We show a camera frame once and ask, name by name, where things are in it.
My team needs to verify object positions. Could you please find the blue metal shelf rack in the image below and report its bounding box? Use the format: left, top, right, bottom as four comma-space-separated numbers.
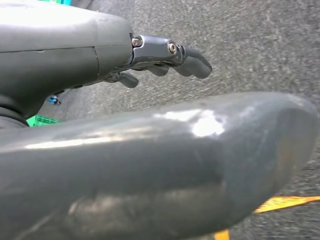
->
47, 95, 62, 106

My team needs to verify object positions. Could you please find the green plastic crate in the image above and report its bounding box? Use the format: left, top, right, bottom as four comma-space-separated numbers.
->
26, 115, 60, 128

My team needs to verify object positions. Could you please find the yellow floor tape square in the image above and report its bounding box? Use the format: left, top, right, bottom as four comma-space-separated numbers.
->
214, 195, 320, 240

